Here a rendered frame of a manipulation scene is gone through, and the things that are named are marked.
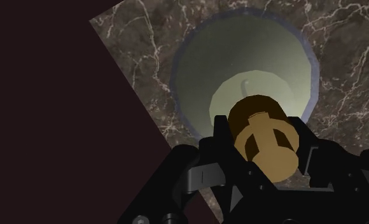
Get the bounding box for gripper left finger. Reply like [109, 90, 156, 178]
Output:
[117, 115, 266, 224]

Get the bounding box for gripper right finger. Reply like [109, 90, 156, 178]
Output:
[288, 116, 369, 224]

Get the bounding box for brown wooden cylinder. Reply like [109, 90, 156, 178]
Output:
[227, 94, 300, 184]

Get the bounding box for pale green bowl blue rim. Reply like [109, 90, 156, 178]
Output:
[169, 7, 321, 142]

